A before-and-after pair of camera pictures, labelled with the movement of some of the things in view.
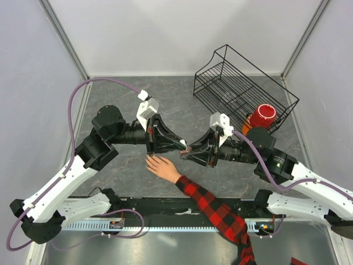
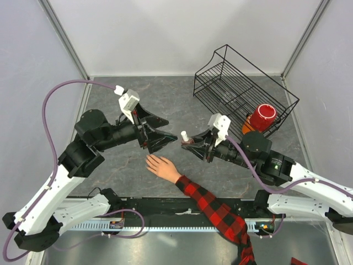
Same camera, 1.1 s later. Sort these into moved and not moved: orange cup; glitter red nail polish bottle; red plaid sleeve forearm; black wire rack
Moved: glitter red nail polish bottle
Not moved: red plaid sleeve forearm; orange cup; black wire rack
